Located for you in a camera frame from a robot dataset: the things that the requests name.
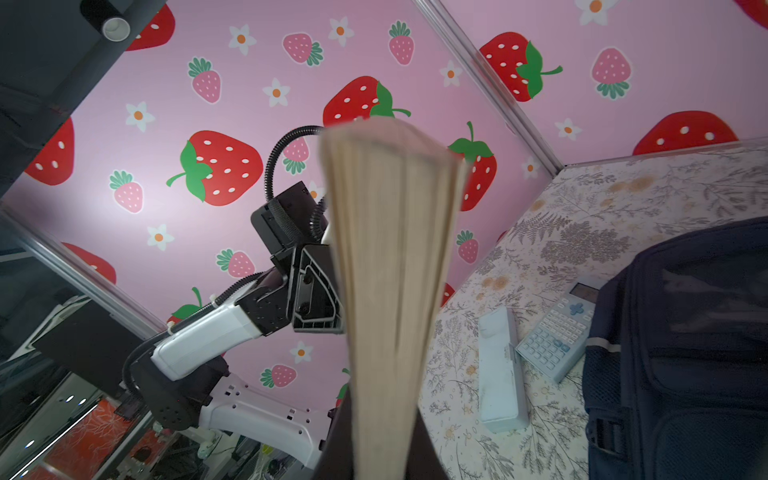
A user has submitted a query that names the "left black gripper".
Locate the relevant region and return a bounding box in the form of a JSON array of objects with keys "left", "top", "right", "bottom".
[{"left": 236, "top": 182, "right": 344, "bottom": 336}]

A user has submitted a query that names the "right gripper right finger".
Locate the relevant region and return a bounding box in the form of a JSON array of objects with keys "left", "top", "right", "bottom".
[{"left": 407, "top": 409, "right": 449, "bottom": 480}]

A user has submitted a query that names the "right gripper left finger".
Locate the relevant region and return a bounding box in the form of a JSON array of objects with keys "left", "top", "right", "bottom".
[{"left": 312, "top": 390, "right": 354, "bottom": 480}]

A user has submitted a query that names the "brown black scroll book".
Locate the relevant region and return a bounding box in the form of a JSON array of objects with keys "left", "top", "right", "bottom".
[{"left": 320, "top": 117, "right": 467, "bottom": 479}]

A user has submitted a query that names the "navy blue student backpack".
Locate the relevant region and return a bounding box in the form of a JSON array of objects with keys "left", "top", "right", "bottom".
[{"left": 582, "top": 217, "right": 767, "bottom": 479}]

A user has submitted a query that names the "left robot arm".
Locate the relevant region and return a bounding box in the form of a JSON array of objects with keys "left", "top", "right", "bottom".
[{"left": 122, "top": 125, "right": 344, "bottom": 469}]

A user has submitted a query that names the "light blue pencil case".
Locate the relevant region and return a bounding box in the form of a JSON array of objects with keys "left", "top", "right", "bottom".
[{"left": 478, "top": 307, "right": 530, "bottom": 434}]

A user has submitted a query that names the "light blue calculator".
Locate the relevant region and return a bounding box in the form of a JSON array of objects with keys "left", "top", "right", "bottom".
[{"left": 515, "top": 278, "right": 606, "bottom": 383}]

